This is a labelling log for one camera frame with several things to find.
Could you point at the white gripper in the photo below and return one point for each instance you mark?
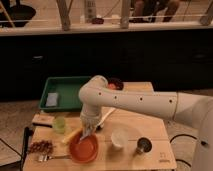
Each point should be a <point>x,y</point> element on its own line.
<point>89,122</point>

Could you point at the green plastic tray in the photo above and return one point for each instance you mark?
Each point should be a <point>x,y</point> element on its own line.
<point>67,88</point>

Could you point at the grey towel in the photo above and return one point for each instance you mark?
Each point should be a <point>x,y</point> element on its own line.
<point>87,132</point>

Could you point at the green cup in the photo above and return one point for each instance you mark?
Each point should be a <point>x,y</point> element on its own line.
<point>59,125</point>

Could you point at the silver fork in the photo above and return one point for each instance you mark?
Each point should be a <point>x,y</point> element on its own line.
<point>44,158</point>

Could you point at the dark bowl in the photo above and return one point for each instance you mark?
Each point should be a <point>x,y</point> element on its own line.
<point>117,82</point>

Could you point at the wooden block brush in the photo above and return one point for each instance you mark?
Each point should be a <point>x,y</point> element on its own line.
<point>42,120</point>

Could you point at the orange fruit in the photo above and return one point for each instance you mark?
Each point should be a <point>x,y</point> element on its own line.
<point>111,86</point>

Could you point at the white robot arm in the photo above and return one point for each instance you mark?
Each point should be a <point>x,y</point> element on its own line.
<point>192,110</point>

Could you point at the grey sponge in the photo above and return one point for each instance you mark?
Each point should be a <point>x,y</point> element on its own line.
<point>52,100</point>

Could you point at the red grapes bunch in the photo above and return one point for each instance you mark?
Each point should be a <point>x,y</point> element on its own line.
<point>45,147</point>

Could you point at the red bowl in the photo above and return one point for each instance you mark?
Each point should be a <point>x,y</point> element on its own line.
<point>83,151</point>

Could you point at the metal cup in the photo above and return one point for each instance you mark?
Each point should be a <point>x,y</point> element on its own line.
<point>144,145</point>

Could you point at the white cup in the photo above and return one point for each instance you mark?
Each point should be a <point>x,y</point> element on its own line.
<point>119,138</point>

